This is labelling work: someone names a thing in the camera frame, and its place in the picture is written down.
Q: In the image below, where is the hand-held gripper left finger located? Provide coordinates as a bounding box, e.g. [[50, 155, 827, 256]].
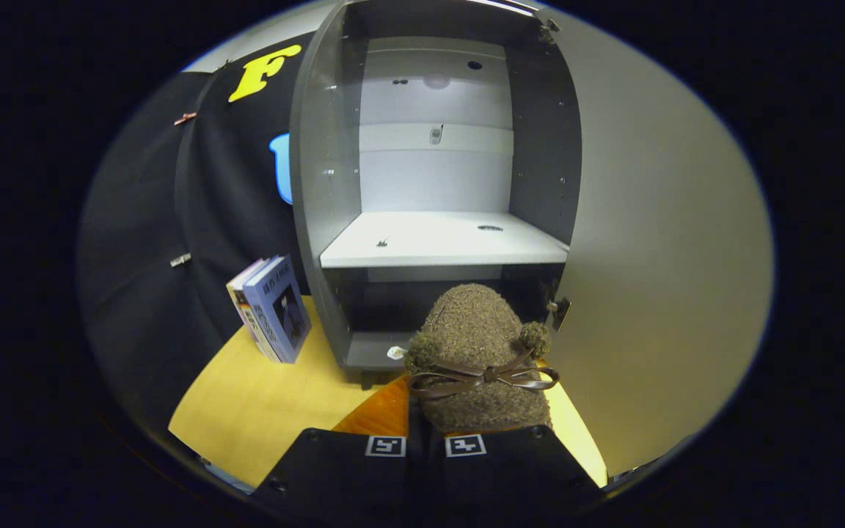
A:
[[250, 374, 423, 514]]

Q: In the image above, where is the white cabinet shelf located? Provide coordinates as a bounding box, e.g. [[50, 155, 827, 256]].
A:
[[320, 211, 570, 269]]

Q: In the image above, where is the brown fuzzy shoe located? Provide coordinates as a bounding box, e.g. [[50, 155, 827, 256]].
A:
[[404, 283, 561, 433]]

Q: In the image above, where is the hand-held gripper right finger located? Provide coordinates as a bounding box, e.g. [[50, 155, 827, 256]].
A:
[[430, 424, 607, 514]]

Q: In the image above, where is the black backdrop cloth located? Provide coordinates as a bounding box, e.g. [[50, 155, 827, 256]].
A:
[[78, 33, 335, 441]]

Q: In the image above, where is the grey shoe cabinet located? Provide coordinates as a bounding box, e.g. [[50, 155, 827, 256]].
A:
[[289, 0, 585, 389]]

